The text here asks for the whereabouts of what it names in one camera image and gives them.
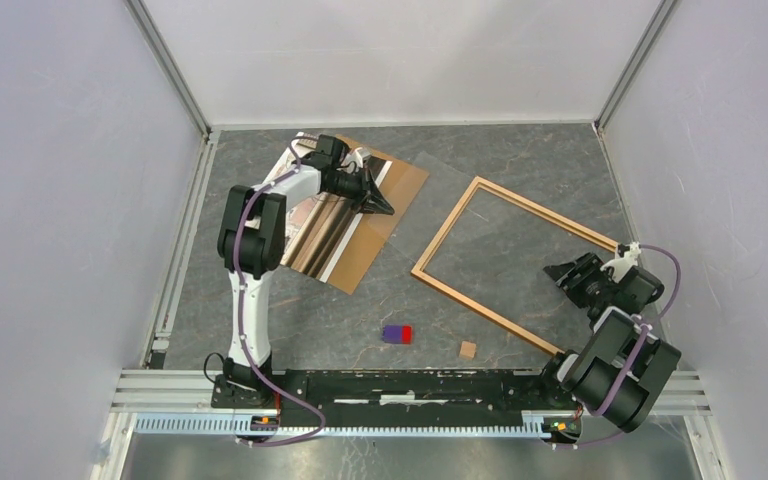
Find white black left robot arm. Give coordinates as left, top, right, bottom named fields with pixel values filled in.
left=217, top=135, right=394, bottom=408

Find printed photo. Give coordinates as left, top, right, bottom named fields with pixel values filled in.
left=267, top=132, right=385, bottom=283

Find small wooden cube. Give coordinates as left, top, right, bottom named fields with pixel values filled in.
left=458, top=341, right=477, bottom=360

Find wooden picture frame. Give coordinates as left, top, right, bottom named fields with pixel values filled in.
left=411, top=177, right=620, bottom=358

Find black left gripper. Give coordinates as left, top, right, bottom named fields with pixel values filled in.
left=326, top=166, right=395, bottom=217

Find brown backing board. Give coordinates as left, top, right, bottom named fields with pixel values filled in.
left=320, top=135, right=429, bottom=294

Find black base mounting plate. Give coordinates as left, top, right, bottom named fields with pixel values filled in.
left=210, top=368, right=605, bottom=429

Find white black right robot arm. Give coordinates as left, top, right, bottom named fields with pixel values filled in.
left=537, top=242, right=681, bottom=433

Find white slotted cable duct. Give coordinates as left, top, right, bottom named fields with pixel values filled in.
left=134, top=413, right=550, bottom=440

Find purple red block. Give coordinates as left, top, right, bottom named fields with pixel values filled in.
left=381, top=325, right=413, bottom=345

